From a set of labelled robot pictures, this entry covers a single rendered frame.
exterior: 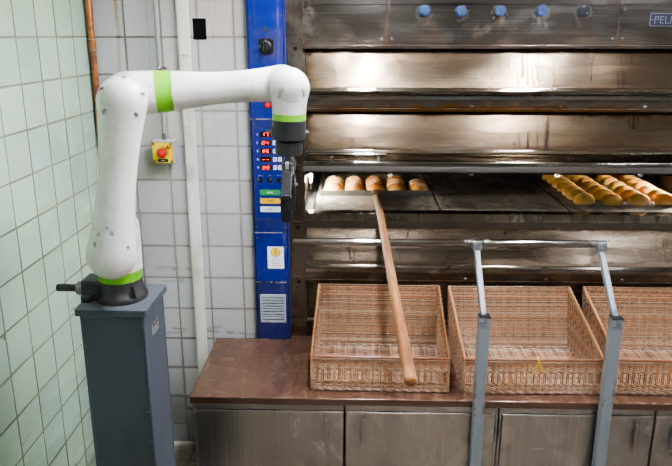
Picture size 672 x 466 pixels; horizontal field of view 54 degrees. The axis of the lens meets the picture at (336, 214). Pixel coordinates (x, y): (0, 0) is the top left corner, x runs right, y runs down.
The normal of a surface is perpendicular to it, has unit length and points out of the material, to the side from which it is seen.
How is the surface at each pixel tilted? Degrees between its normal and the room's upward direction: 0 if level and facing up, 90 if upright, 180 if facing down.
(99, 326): 90
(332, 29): 90
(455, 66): 70
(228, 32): 90
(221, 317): 90
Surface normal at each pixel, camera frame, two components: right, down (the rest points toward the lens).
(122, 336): -0.04, 0.26
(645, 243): -0.03, -0.08
